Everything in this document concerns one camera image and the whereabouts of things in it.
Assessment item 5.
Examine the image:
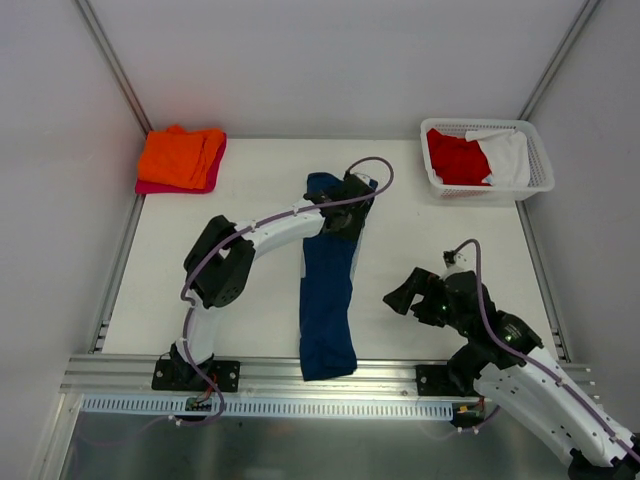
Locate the blue t shirt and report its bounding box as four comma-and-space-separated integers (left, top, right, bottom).
298, 172, 380, 382

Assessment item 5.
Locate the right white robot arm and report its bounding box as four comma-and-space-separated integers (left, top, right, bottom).
383, 268, 639, 479

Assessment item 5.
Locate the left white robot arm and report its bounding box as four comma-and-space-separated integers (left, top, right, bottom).
170, 173, 378, 390

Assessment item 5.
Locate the red t shirt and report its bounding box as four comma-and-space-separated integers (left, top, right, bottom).
426, 129, 491, 186

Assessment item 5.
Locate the white plastic basket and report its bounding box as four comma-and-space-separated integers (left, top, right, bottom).
421, 118, 555, 203

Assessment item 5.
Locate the white t shirt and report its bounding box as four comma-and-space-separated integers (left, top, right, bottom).
465, 129, 530, 189

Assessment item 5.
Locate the orange folded t shirt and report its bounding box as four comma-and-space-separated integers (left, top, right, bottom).
137, 125, 224, 190

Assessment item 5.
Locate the pink folded t shirt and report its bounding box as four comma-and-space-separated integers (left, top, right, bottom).
133, 132, 229, 196

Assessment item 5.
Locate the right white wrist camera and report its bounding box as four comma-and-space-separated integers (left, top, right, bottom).
443, 251, 474, 277

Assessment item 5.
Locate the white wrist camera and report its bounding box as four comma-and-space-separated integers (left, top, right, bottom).
352, 172, 372, 185
443, 251, 474, 277

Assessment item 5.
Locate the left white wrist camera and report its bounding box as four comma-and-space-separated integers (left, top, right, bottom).
352, 172, 372, 185

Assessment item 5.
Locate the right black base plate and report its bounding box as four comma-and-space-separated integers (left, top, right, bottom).
415, 364, 478, 397

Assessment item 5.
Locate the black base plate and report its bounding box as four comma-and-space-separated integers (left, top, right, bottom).
415, 364, 478, 397
151, 355, 241, 393

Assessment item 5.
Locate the aluminium mounting rail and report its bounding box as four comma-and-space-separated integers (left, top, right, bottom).
59, 352, 601, 404

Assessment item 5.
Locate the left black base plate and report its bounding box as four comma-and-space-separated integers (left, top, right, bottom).
151, 355, 241, 393

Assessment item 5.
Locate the white slotted cable duct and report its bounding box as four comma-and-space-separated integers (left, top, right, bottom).
81, 394, 454, 422

